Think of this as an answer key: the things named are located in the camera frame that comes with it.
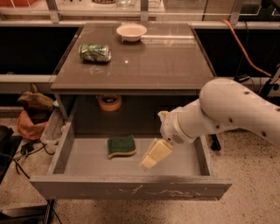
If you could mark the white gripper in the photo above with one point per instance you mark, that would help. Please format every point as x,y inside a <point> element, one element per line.
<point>171,128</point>

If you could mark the green and yellow sponge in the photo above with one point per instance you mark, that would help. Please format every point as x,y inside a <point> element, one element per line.
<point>121,146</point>

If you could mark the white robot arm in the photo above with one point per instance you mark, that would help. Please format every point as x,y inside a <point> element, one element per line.
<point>223,104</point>

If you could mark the open grey drawer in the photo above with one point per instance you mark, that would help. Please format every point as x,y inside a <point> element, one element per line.
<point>81,169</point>

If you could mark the roll of masking tape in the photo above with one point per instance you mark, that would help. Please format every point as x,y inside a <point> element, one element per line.
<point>109,102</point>

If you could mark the grey cabinet table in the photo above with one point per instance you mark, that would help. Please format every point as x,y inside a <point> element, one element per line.
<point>167,60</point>

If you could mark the black power adapter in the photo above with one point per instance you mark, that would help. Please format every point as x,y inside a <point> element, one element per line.
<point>241,78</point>

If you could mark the crushed green soda can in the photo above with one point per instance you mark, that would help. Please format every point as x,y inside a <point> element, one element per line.
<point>95,53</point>

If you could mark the white bowl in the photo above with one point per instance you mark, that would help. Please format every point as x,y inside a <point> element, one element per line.
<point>131,32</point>

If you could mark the white plastic bag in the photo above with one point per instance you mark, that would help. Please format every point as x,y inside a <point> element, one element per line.
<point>53,130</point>

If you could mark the brown cloth bag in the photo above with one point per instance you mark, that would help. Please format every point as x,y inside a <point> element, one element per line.
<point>38,106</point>

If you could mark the orange cloth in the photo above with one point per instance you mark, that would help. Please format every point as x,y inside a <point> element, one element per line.
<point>28,129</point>

